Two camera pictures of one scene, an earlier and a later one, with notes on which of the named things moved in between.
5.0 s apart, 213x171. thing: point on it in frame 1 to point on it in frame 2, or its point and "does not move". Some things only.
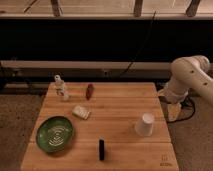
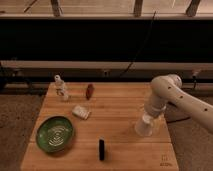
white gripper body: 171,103 to 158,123
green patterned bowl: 55,134 does not move
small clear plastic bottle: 60,87 does not move
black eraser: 101,149 does not move
